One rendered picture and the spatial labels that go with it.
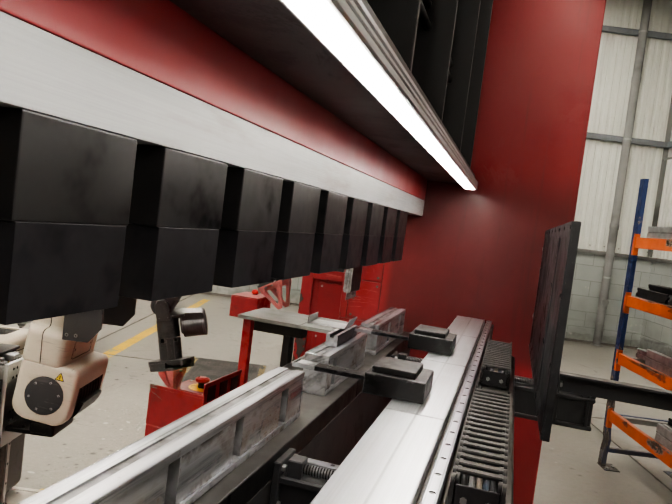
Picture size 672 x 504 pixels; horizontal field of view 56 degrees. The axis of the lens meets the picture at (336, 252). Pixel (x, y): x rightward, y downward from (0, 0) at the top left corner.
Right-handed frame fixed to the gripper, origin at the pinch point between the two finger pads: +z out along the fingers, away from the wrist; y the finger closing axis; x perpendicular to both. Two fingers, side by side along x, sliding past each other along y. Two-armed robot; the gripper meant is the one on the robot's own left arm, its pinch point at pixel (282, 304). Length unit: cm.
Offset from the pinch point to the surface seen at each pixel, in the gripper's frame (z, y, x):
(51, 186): -12, -121, -33
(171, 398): 12.7, -23.4, 27.6
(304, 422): 25, -46, -14
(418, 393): 24, -55, -40
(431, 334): 20.5, -5.6, -37.1
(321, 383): 20.9, -25.5, -12.5
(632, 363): 96, 226, -98
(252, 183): -15, -82, -35
